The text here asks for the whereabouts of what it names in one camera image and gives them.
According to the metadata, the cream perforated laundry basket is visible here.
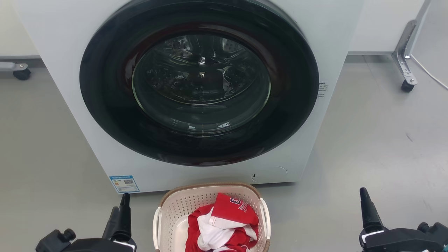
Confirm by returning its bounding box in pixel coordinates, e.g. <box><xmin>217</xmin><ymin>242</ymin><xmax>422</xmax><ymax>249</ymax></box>
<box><xmin>153</xmin><ymin>182</ymin><xmax>272</xmax><ymax>252</ymax></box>

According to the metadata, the black round washer door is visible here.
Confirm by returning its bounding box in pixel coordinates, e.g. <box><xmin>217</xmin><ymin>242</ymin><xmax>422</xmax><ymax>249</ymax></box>
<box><xmin>79</xmin><ymin>0</ymin><xmax>320</xmax><ymax>167</ymax></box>

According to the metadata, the blue energy label sticker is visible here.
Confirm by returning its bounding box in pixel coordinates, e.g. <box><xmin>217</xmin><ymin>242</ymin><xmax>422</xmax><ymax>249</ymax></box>
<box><xmin>109</xmin><ymin>175</ymin><xmax>140</xmax><ymax>194</ymax></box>

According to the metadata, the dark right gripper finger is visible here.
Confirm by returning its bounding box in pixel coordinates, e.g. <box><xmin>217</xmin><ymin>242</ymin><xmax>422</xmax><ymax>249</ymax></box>
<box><xmin>359</xmin><ymin>187</ymin><xmax>384</xmax><ymax>233</ymax></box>

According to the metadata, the short grey metal stand foot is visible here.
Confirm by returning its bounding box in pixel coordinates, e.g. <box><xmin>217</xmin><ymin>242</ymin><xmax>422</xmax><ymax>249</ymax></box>
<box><xmin>0</xmin><ymin>62</ymin><xmax>28</xmax><ymax>72</ymax></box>

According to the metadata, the tall silver metal stand leg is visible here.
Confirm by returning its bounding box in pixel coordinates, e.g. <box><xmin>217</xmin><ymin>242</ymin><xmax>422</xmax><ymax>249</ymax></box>
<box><xmin>392</xmin><ymin>0</ymin><xmax>432</xmax><ymax>86</ymax></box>

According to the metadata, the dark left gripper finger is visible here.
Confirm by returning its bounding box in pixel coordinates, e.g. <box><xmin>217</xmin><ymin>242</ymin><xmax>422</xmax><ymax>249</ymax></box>
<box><xmin>118</xmin><ymin>192</ymin><xmax>132</xmax><ymax>242</ymax></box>
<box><xmin>102</xmin><ymin>206</ymin><xmax>121</xmax><ymax>240</ymax></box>

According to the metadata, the steel perforated washer drum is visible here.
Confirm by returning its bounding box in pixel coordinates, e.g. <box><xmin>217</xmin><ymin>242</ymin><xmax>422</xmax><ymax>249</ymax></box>
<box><xmin>132</xmin><ymin>34</ymin><xmax>271</xmax><ymax>135</ymax></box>

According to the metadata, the thin white cable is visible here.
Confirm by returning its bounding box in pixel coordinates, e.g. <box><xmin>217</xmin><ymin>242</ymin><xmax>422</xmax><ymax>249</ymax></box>
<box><xmin>410</xmin><ymin>54</ymin><xmax>448</xmax><ymax>91</ymax></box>

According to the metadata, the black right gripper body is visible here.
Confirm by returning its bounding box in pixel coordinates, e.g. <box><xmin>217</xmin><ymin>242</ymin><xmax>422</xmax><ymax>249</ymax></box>
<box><xmin>359</xmin><ymin>222</ymin><xmax>448</xmax><ymax>252</ymax></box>

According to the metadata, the round white filter cover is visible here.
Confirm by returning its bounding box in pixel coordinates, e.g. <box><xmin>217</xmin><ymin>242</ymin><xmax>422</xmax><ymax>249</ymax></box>
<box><xmin>251</xmin><ymin>166</ymin><xmax>288</xmax><ymax>183</ymax></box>

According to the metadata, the white front-load washing machine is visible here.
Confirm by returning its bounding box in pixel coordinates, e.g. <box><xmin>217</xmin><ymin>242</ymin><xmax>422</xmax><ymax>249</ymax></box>
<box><xmin>12</xmin><ymin>0</ymin><xmax>364</xmax><ymax>195</ymax></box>

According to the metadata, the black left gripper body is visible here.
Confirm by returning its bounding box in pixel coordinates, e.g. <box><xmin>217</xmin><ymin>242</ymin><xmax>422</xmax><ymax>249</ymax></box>
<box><xmin>35</xmin><ymin>229</ymin><xmax>137</xmax><ymax>252</ymax></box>

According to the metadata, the red and white jersey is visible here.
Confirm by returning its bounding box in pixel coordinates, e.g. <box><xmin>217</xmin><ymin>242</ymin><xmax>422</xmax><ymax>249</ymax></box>
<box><xmin>185</xmin><ymin>192</ymin><xmax>260</xmax><ymax>252</ymax></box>

